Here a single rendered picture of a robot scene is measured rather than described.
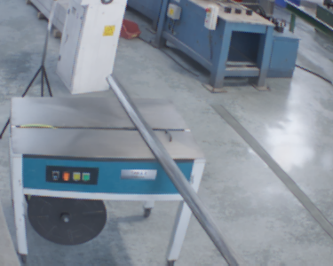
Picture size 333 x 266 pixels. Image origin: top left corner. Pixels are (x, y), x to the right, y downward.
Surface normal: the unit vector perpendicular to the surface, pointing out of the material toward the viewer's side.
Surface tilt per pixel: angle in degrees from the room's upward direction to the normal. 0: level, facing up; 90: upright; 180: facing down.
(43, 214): 90
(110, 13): 90
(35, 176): 90
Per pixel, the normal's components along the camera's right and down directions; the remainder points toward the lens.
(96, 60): 0.48, 0.48
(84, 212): 0.25, 0.49
